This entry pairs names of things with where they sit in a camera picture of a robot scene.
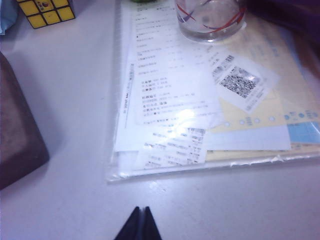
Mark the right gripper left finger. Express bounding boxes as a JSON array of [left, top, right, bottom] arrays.
[[113, 206, 144, 240]]

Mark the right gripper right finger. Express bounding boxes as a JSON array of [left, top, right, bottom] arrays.
[[143, 206, 163, 240]]

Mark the grey glasses case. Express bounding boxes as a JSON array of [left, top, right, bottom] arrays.
[[0, 51, 50, 191]]

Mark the clear glass with red print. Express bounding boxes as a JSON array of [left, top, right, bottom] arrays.
[[174, 0, 248, 43]]

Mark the rubiks cube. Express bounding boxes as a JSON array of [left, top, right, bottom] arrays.
[[16, 0, 76, 30]]

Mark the light blue wet wipes pack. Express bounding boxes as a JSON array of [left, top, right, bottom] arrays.
[[0, 0, 20, 36]]

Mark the purple fabric bag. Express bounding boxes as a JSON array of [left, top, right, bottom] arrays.
[[239, 0, 320, 48]]

